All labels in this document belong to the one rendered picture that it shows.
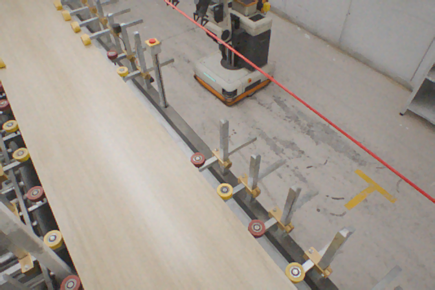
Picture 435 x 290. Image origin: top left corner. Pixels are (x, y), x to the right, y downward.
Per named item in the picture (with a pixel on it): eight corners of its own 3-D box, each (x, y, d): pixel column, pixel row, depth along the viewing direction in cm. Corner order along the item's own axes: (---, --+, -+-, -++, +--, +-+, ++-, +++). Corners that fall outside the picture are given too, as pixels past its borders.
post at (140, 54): (149, 85, 246) (136, 29, 209) (151, 88, 244) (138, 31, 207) (145, 87, 244) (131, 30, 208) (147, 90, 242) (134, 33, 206)
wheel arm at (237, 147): (253, 138, 196) (253, 133, 193) (256, 141, 195) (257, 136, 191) (194, 171, 180) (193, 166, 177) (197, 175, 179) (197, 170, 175)
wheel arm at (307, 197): (312, 191, 168) (314, 186, 164) (317, 195, 166) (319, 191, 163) (250, 235, 152) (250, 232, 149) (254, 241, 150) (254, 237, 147)
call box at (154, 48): (156, 48, 199) (154, 37, 193) (162, 53, 195) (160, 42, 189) (146, 52, 197) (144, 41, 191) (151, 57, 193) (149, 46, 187)
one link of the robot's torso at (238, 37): (226, 37, 317) (226, 13, 298) (245, 48, 302) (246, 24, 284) (205, 46, 306) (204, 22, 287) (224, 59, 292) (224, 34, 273)
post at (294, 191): (280, 232, 166) (296, 181, 129) (285, 237, 164) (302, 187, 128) (275, 235, 165) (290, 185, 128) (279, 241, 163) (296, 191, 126)
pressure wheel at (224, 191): (222, 210, 162) (221, 199, 154) (214, 199, 167) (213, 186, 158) (235, 203, 165) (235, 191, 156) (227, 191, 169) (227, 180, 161)
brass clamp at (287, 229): (276, 210, 161) (277, 204, 157) (294, 229, 154) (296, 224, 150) (267, 215, 159) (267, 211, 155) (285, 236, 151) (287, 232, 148)
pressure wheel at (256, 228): (258, 248, 149) (260, 237, 140) (243, 239, 152) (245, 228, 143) (266, 235, 153) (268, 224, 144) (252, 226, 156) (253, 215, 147)
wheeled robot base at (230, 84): (236, 57, 383) (237, 39, 364) (274, 81, 351) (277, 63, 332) (192, 79, 356) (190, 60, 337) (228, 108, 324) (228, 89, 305)
